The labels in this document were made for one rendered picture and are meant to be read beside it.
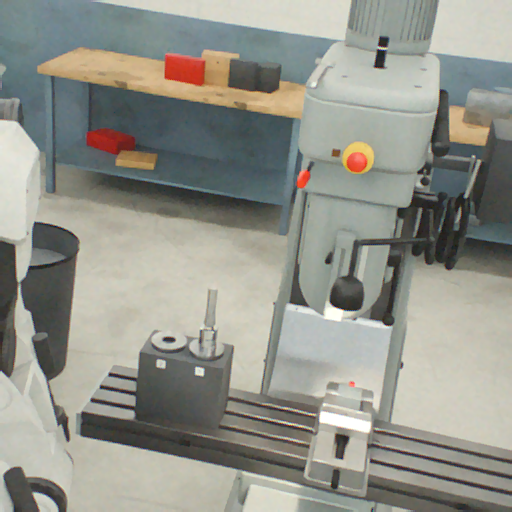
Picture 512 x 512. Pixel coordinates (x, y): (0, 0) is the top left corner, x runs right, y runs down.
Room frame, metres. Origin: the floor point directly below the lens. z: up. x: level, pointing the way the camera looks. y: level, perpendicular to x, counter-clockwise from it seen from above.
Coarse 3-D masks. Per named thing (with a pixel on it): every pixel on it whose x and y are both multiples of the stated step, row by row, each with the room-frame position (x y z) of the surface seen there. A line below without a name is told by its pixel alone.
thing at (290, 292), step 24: (432, 168) 2.30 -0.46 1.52; (288, 240) 2.22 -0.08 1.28; (288, 264) 2.20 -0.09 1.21; (408, 264) 2.14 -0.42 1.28; (288, 288) 2.18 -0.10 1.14; (384, 288) 2.13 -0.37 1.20; (408, 288) 2.16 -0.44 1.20; (384, 312) 2.13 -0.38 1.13; (264, 360) 2.28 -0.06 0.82; (264, 384) 2.22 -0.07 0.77; (384, 384) 2.14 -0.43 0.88; (384, 408) 2.15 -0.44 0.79
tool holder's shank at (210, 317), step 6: (210, 288) 1.80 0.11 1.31; (216, 288) 1.80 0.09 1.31; (210, 294) 1.79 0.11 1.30; (216, 294) 1.80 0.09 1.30; (210, 300) 1.79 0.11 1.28; (216, 300) 1.80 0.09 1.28; (210, 306) 1.79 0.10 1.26; (210, 312) 1.79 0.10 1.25; (204, 318) 1.80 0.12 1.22; (210, 318) 1.79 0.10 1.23; (204, 324) 1.79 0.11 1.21; (210, 324) 1.79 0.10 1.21
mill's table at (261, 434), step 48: (96, 384) 1.90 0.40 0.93; (96, 432) 1.75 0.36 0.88; (144, 432) 1.75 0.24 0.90; (192, 432) 1.72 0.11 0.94; (240, 432) 1.75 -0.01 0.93; (288, 432) 1.77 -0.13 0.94; (384, 432) 1.83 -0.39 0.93; (288, 480) 1.68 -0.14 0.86; (384, 480) 1.65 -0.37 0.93; (432, 480) 1.66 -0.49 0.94; (480, 480) 1.69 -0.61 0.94
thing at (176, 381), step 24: (168, 336) 1.84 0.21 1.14; (144, 360) 1.77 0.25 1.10; (168, 360) 1.76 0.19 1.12; (192, 360) 1.76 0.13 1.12; (216, 360) 1.77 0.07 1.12; (144, 384) 1.77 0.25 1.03; (168, 384) 1.76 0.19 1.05; (192, 384) 1.75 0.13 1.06; (216, 384) 1.74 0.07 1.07; (144, 408) 1.76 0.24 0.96; (168, 408) 1.76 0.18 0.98; (192, 408) 1.75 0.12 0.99; (216, 408) 1.74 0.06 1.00
